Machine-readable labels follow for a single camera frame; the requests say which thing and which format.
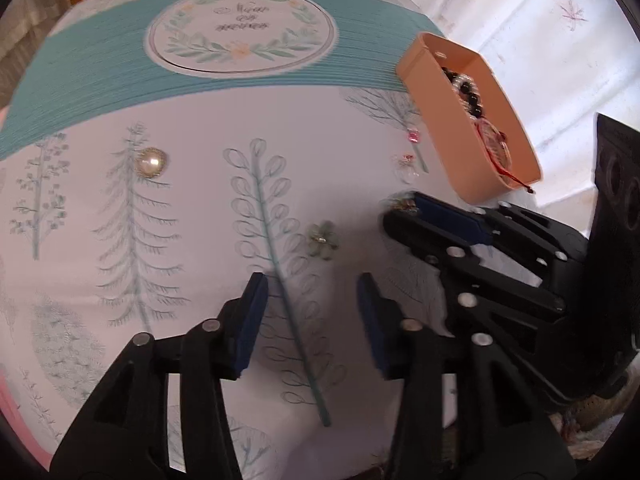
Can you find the tree print bed sheet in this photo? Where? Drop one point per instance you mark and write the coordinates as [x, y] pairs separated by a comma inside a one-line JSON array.
[[200, 220]]

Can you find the pink bead earring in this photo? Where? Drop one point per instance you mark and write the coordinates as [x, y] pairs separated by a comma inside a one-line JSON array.
[[414, 135]]

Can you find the pale flower earring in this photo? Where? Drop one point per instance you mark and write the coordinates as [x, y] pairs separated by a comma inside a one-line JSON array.
[[402, 204], [322, 241]]

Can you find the peach plastic storage box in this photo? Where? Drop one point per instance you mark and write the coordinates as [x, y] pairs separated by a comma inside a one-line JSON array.
[[450, 125]]

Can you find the white leaf print curtain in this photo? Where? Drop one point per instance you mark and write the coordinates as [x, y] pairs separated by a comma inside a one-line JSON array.
[[525, 20]]

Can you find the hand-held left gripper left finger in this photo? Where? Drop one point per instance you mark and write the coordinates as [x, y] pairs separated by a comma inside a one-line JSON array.
[[250, 320]]

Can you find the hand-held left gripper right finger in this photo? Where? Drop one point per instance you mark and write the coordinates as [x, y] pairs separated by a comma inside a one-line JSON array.
[[375, 330]]

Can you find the pink blanket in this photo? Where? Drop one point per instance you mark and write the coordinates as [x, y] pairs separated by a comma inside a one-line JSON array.
[[12, 400]]

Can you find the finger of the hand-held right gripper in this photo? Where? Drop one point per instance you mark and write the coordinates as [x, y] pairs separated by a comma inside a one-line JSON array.
[[450, 217], [425, 242]]

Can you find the round pearl brooch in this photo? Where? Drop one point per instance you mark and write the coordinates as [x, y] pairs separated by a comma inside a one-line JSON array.
[[150, 161]]

